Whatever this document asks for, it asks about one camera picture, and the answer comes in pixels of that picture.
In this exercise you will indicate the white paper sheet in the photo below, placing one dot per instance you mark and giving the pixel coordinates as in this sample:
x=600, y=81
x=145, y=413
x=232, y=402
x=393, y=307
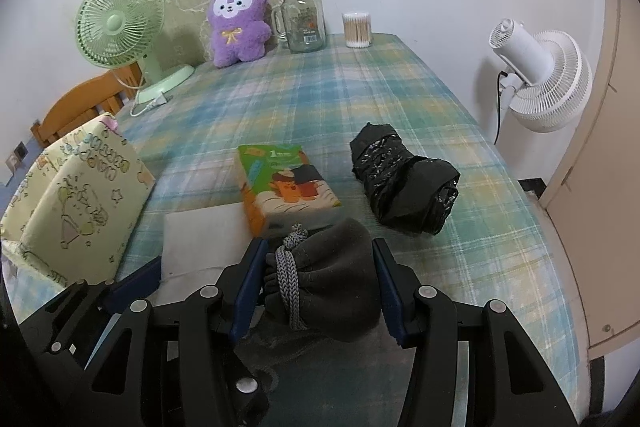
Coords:
x=200, y=237

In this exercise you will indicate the glass jar mug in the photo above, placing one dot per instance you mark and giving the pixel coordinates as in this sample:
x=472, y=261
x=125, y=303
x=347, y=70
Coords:
x=302, y=27

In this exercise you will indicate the beige door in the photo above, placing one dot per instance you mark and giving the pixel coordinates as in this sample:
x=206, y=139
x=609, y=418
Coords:
x=600, y=207

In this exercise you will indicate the cotton swab container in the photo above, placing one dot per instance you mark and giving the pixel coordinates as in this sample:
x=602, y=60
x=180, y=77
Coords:
x=357, y=32

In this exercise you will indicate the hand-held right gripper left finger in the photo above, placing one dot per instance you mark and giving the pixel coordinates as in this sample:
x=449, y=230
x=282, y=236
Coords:
x=247, y=287

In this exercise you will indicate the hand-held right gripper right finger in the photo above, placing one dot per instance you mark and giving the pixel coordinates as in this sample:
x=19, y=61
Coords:
x=389, y=292

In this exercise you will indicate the white standing fan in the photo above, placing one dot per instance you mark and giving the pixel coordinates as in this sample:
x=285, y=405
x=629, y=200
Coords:
x=545, y=77

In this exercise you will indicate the green desk fan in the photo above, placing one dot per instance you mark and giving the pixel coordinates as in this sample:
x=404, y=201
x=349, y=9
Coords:
x=117, y=24

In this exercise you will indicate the small black object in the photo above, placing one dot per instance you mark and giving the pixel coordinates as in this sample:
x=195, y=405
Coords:
x=531, y=191

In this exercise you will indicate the wall socket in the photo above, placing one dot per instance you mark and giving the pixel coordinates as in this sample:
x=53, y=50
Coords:
x=20, y=151

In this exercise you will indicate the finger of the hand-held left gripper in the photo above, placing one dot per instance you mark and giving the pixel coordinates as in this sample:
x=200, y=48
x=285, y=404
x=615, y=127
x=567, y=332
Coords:
x=140, y=274

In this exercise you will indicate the yellow fabric storage box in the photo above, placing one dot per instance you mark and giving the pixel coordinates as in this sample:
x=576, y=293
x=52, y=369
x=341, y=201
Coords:
x=75, y=207

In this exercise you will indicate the purple plush toy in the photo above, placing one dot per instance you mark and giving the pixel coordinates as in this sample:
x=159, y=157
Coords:
x=235, y=42

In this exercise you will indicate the black rolled sock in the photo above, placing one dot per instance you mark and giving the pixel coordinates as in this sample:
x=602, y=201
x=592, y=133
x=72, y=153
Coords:
x=400, y=177

